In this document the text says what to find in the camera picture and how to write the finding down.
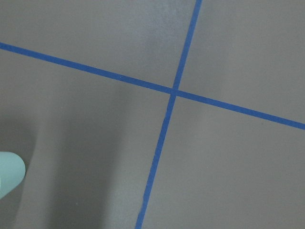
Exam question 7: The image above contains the green plastic cup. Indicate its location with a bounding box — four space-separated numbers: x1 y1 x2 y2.
0 152 26 198

